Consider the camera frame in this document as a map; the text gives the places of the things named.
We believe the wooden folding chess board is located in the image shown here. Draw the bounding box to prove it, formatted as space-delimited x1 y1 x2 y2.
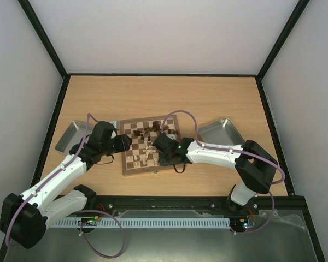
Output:
120 115 181 176

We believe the light blue slotted cable duct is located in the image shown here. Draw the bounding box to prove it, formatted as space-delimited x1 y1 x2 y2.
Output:
49 217 231 229

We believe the pile of dark chess pieces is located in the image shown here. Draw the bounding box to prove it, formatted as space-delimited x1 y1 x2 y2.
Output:
130 120 179 141

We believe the right metal tray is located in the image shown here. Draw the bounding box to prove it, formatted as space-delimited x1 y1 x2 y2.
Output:
198 118 245 145

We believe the left metal tray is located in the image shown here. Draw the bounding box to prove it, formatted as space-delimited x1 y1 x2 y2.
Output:
55 121 86 154

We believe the black cage frame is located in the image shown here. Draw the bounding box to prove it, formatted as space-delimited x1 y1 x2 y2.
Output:
0 0 326 262

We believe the metal tray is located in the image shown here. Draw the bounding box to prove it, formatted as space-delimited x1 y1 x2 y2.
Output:
198 118 245 145
55 121 86 154

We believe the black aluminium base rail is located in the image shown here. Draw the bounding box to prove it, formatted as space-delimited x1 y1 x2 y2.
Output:
95 195 307 216

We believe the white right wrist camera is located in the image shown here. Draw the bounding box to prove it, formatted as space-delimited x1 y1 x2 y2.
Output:
166 134 177 140

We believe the pile of white chess pieces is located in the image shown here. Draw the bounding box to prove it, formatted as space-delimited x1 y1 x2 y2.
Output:
139 139 159 167

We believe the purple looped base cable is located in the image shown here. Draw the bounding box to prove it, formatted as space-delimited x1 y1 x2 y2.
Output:
78 210 126 259

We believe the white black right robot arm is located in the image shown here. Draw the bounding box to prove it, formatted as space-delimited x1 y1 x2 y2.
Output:
153 134 278 214

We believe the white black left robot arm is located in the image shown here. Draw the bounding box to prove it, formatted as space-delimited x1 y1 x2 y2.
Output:
0 121 132 248

